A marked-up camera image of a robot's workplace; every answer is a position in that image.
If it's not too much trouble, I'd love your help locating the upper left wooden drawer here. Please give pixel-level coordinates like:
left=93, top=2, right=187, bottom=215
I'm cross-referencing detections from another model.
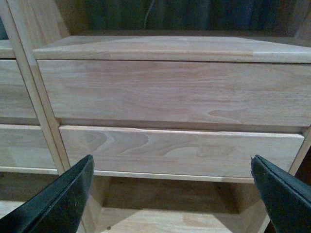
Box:
left=0, top=59, right=39, bottom=125

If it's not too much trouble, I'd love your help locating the left wooden shelf unit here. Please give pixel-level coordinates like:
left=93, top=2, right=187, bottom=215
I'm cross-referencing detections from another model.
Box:
left=0, top=0, right=66, bottom=233

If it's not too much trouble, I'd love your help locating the lower right wooden drawer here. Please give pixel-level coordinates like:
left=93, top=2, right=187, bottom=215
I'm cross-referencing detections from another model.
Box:
left=60, top=126, right=304, bottom=182

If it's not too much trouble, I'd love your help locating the wooden shelf unit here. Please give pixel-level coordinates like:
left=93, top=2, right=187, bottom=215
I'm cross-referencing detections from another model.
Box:
left=7, top=0, right=311, bottom=233
left=0, top=0, right=66, bottom=233

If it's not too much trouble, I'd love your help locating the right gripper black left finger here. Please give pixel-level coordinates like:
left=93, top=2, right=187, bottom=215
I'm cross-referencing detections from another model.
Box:
left=0, top=155, right=94, bottom=233

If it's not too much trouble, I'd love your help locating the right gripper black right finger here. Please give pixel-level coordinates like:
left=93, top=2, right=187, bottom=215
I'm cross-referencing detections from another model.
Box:
left=251, top=155, right=311, bottom=233

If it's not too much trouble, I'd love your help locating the right wooden shelf unit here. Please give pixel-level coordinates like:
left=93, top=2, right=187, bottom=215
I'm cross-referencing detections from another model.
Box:
left=7, top=0, right=311, bottom=233

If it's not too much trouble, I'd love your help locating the lower left wooden drawer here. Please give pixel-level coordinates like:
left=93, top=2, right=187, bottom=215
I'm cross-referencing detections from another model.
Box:
left=0, top=124, right=55, bottom=169

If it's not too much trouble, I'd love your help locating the upper right wooden drawer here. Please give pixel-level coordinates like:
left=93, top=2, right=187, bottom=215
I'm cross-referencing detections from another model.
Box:
left=38, top=60, right=311, bottom=127

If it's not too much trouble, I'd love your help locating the wooden drawer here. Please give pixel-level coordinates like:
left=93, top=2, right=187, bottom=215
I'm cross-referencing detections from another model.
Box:
left=0, top=124, right=55, bottom=169
left=38, top=60, right=311, bottom=127
left=60, top=126, right=304, bottom=182
left=0, top=59, right=39, bottom=125

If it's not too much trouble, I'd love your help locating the white cable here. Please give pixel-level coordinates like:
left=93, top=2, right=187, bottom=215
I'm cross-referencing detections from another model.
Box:
left=142, top=0, right=157, bottom=31

